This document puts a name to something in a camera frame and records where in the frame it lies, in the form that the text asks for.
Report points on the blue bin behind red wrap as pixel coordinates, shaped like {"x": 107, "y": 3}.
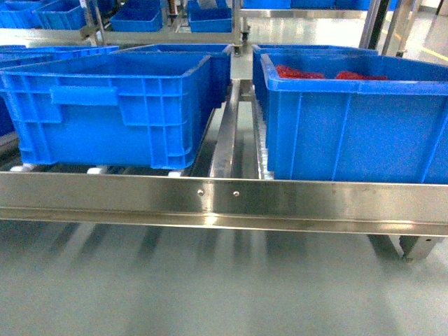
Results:
{"x": 259, "y": 49}

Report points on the blue bin with clear bag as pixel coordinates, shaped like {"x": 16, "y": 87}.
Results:
{"x": 218, "y": 58}

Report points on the blue bin with red wrap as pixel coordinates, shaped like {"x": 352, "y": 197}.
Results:
{"x": 392, "y": 131}

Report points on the empty blue plastic bin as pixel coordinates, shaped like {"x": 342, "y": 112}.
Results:
{"x": 113, "y": 110}

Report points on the stainless steel flow rack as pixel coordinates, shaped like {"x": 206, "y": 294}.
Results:
{"x": 229, "y": 186}

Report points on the red bubble wrap pile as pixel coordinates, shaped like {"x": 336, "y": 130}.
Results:
{"x": 289, "y": 72}

